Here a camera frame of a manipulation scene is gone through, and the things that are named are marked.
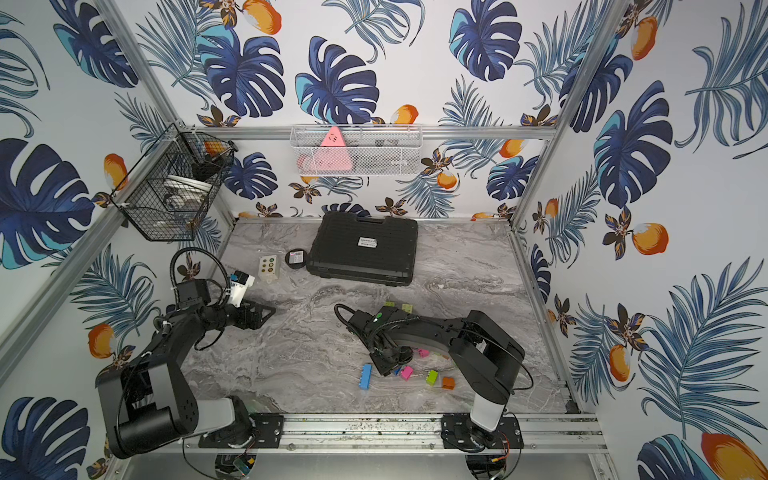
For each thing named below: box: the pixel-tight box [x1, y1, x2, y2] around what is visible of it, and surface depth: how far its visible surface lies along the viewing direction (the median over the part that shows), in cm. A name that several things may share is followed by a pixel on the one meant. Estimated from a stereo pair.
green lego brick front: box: [426, 370, 439, 386], surface depth 83 cm
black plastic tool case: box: [306, 211, 419, 287], surface depth 105 cm
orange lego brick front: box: [442, 376, 456, 390], surface depth 82 cm
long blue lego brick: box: [358, 364, 373, 390], surface depth 83 cm
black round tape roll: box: [285, 248, 307, 269], surface depth 109 cm
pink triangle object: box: [303, 126, 353, 172], surface depth 92 cm
